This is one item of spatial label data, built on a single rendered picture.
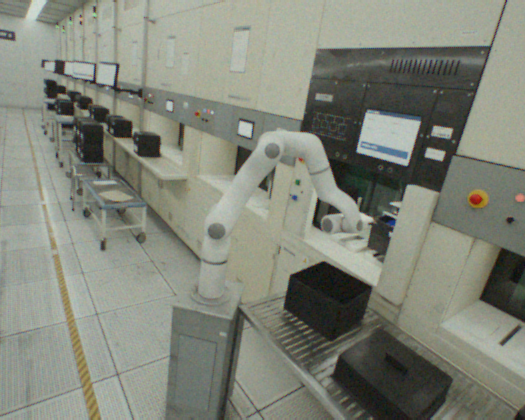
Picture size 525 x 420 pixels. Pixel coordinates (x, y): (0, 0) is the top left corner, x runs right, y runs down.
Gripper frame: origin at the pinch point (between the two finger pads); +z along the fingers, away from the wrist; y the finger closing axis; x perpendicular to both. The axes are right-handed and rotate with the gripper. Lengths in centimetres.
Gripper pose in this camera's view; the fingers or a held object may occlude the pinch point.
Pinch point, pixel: (371, 218)
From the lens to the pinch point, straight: 164.6
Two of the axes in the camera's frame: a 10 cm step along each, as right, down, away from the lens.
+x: 1.5, -9.4, -3.2
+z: 8.0, -0.7, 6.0
